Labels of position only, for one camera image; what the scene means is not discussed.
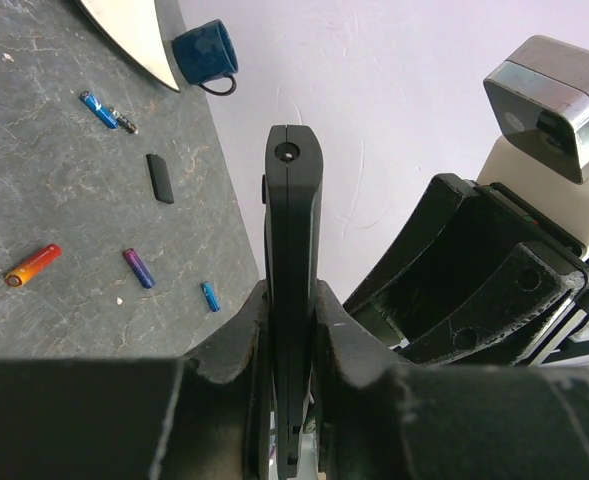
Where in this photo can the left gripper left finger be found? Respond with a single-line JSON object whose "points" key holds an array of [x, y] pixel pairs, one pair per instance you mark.
{"points": [[201, 415]]}

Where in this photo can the black remote battery cover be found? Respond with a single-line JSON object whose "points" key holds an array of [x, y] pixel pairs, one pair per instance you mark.
{"points": [[160, 179]]}

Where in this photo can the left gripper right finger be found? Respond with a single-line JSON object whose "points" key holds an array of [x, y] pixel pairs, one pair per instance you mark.
{"points": [[380, 417]]}

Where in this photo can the purple battery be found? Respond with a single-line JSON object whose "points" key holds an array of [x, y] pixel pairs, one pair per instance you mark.
{"points": [[139, 268]]}

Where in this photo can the light blue battery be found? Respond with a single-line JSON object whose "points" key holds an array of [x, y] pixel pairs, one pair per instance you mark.
{"points": [[210, 296]]}

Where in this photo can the navy blue mug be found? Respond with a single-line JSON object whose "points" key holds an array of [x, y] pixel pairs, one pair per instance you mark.
{"points": [[205, 54]]}

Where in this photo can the black battery near blue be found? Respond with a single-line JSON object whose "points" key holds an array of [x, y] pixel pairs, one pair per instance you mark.
{"points": [[124, 121]]}

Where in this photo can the white square plate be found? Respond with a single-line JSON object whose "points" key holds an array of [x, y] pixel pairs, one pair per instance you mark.
{"points": [[133, 26]]}

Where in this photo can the orange red battery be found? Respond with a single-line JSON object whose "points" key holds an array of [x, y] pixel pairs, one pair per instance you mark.
{"points": [[33, 266]]}

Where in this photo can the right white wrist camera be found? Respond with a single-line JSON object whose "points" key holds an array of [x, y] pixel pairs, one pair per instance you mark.
{"points": [[540, 98]]}

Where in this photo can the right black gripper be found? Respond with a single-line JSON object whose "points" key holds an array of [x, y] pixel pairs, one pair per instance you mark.
{"points": [[477, 276]]}

